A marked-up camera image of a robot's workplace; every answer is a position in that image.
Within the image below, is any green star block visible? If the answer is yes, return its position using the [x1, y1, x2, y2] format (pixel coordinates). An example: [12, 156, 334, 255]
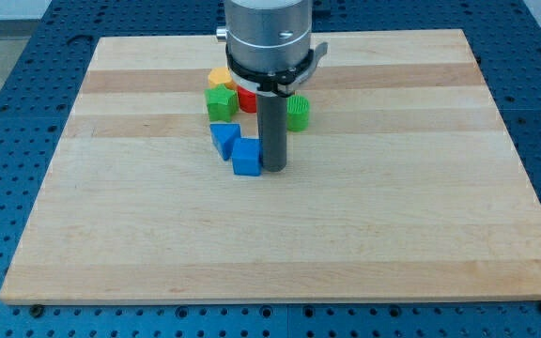
[204, 84, 239, 122]

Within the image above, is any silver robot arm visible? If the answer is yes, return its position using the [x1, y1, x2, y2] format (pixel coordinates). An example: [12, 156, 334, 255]
[224, 0, 313, 72]

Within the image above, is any blue cube block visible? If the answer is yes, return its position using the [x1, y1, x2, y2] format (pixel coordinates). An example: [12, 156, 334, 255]
[231, 138, 261, 177]

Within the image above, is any blue triangle block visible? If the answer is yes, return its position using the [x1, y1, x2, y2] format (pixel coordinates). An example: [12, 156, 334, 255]
[209, 123, 241, 161]

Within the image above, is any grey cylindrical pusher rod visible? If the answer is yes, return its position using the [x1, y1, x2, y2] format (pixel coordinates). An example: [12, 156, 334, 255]
[256, 95, 287, 172]

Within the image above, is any green cylinder block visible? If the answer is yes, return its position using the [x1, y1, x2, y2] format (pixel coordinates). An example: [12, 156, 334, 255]
[287, 95, 310, 131]

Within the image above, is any red block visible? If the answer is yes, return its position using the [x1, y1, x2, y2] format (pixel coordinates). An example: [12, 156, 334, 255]
[237, 86, 257, 114]

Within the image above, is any black clamp with lever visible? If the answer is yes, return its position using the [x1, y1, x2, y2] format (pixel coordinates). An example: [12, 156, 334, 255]
[225, 41, 328, 98]

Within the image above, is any yellow hexagon block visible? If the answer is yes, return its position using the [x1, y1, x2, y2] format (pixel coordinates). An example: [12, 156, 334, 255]
[208, 67, 237, 90]

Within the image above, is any wooden board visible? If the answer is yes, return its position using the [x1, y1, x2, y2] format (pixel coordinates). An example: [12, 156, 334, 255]
[0, 29, 541, 305]

